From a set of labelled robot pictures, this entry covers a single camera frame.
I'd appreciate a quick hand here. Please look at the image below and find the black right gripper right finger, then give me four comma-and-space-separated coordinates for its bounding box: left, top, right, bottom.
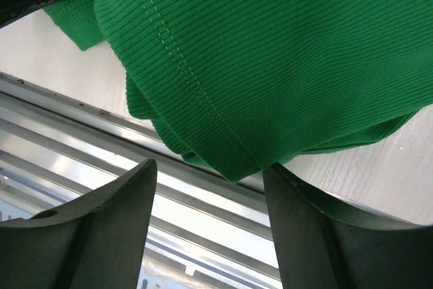
263, 164, 432, 288

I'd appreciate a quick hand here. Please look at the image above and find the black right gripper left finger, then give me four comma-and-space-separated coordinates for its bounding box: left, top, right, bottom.
1, 159, 157, 288

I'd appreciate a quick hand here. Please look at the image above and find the green tank top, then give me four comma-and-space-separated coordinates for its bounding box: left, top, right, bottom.
45, 0, 432, 182

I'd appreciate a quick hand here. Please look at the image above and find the aluminium mounting rail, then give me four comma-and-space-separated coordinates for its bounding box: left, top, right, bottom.
1, 74, 282, 288

